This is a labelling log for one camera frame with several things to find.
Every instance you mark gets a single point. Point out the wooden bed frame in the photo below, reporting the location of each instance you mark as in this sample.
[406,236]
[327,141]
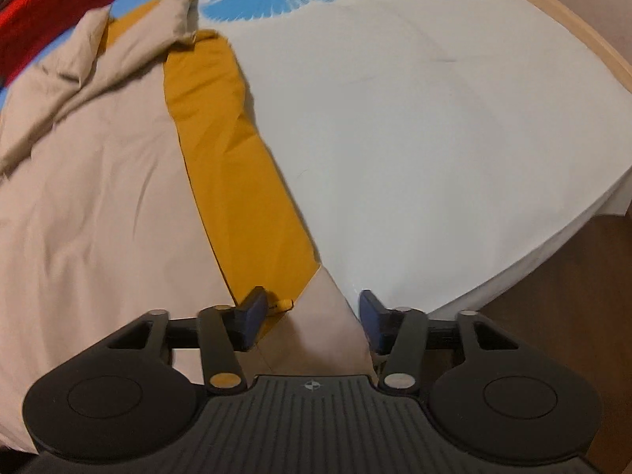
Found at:
[568,15]

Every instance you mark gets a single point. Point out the beige and mustard hooded jacket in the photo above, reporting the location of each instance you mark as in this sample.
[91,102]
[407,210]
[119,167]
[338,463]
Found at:
[98,207]

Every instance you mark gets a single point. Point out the blue and white printed bedsheet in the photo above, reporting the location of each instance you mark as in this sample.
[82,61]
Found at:
[419,133]

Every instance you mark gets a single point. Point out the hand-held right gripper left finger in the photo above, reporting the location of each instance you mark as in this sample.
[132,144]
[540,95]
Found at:
[252,318]

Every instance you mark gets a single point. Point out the red folded blanket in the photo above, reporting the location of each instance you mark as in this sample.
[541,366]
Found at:
[54,5]

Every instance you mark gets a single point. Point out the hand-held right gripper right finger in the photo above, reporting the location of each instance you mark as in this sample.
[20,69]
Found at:
[370,321]

